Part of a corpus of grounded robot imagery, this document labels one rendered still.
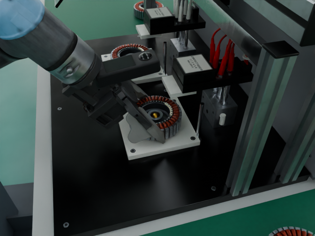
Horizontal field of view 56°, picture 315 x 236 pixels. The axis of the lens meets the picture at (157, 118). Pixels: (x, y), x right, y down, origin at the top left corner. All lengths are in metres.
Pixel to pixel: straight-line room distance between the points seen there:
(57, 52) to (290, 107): 0.44
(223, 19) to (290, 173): 0.29
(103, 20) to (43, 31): 0.72
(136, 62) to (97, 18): 0.67
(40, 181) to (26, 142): 1.20
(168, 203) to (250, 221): 0.14
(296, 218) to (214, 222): 0.14
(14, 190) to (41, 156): 0.94
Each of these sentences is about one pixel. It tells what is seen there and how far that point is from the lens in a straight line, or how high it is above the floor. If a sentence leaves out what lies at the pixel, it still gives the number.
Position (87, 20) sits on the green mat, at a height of 0.75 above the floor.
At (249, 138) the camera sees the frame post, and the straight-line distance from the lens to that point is 0.44.
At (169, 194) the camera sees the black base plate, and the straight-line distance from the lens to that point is 0.54.
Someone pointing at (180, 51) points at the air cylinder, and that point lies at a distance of 0.80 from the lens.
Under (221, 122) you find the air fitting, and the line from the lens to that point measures 0.64.
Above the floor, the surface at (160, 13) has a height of 0.92.
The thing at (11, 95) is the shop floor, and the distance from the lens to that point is 2.20.
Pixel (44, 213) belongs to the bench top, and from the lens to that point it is 0.58.
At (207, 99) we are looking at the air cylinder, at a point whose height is 0.82.
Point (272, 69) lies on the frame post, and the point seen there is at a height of 1.04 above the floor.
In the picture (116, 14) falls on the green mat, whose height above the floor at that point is 0.75.
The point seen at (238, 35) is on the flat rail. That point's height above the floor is 1.03.
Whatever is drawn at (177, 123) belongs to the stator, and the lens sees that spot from 0.59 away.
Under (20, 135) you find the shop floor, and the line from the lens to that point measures 1.87.
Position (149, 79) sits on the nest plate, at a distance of 0.77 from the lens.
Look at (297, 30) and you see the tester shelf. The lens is 0.36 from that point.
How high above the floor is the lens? 1.23
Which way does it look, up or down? 43 degrees down
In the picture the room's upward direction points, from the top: straight up
